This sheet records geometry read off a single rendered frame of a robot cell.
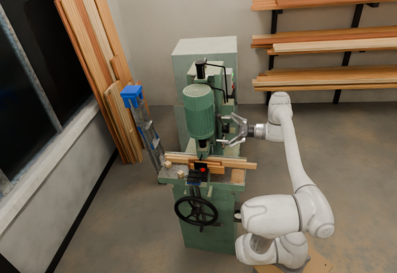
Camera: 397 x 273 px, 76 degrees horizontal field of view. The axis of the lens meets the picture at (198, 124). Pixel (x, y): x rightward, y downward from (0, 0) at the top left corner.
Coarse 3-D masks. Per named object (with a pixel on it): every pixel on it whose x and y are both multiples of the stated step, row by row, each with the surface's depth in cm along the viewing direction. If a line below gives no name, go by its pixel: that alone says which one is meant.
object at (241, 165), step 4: (168, 156) 190; (168, 160) 190; (172, 160) 189; (176, 160) 188; (180, 160) 187; (184, 160) 186; (216, 160) 182; (224, 164) 180; (228, 164) 179; (232, 164) 179; (236, 164) 178; (240, 164) 177; (244, 164) 176; (248, 164) 176; (252, 164) 175; (256, 164) 175; (248, 168) 178; (252, 168) 177
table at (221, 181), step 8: (168, 168) 185; (176, 168) 184; (184, 168) 184; (224, 168) 180; (232, 168) 179; (240, 168) 178; (160, 176) 180; (168, 176) 179; (176, 176) 178; (184, 176) 178; (216, 176) 175; (224, 176) 174; (184, 184) 178; (216, 184) 171; (224, 184) 169; (232, 184) 168; (240, 184) 167; (184, 192) 170; (208, 192) 168
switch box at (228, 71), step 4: (228, 68) 177; (228, 72) 172; (232, 72) 177; (228, 76) 171; (232, 76) 178; (224, 80) 173; (228, 80) 172; (224, 84) 175; (228, 84) 174; (232, 84) 181; (224, 88) 176; (228, 88) 176; (224, 92) 178; (228, 92) 178
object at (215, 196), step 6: (192, 138) 227; (192, 144) 220; (186, 150) 215; (192, 150) 214; (228, 150) 210; (234, 150) 209; (234, 156) 204; (174, 192) 186; (180, 192) 184; (234, 192) 181; (216, 198) 179; (222, 198) 178; (228, 198) 177
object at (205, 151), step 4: (208, 140) 180; (208, 144) 177; (200, 148) 174; (204, 148) 173; (208, 148) 176; (200, 152) 173; (204, 152) 172; (208, 152) 177; (200, 156) 175; (204, 156) 174
